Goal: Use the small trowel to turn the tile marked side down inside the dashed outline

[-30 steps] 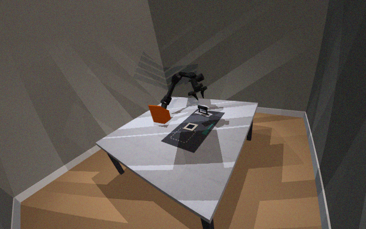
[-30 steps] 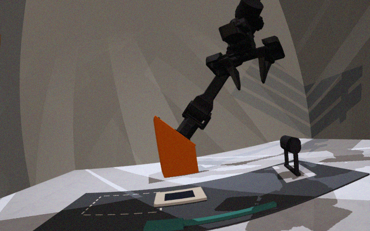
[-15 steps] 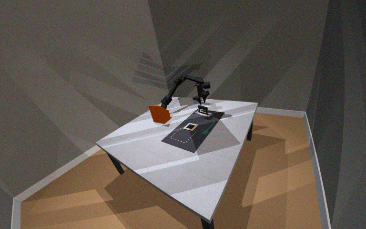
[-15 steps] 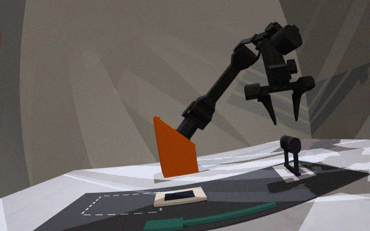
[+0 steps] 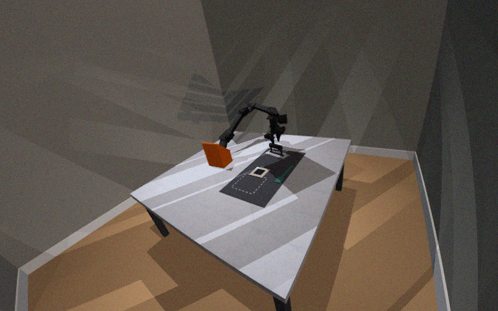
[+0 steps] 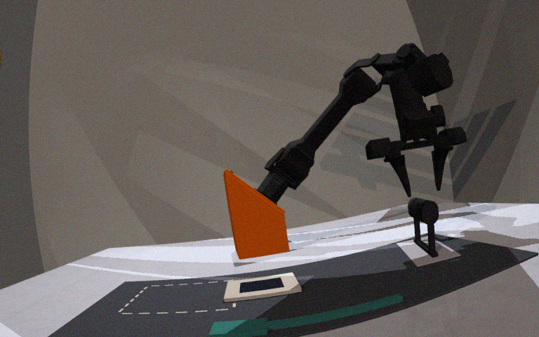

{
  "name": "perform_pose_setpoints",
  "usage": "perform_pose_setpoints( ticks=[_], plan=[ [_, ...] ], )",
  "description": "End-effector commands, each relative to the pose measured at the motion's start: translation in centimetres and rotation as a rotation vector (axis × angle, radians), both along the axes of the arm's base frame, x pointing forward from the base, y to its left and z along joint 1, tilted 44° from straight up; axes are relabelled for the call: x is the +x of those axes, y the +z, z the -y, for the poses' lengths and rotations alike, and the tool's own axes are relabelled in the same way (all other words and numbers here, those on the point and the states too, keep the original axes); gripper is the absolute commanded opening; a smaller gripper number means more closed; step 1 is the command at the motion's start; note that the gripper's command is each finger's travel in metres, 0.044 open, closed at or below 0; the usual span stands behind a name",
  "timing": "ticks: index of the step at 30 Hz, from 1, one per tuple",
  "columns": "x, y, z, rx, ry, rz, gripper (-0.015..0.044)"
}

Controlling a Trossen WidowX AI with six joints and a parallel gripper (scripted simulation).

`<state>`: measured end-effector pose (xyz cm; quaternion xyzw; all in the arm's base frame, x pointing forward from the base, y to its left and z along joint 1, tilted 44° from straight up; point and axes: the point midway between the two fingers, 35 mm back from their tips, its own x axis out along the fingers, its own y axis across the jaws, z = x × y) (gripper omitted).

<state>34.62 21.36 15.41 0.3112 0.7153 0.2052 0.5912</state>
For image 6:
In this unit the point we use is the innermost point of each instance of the beige tile with dark top panel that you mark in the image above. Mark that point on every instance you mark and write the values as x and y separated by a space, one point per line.
261 287

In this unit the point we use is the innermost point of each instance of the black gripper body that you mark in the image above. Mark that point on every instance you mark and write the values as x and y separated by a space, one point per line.
383 147

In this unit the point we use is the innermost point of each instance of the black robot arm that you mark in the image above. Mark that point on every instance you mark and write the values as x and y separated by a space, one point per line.
410 75

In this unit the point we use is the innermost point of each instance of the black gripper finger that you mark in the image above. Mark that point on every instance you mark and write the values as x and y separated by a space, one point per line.
398 164
439 158

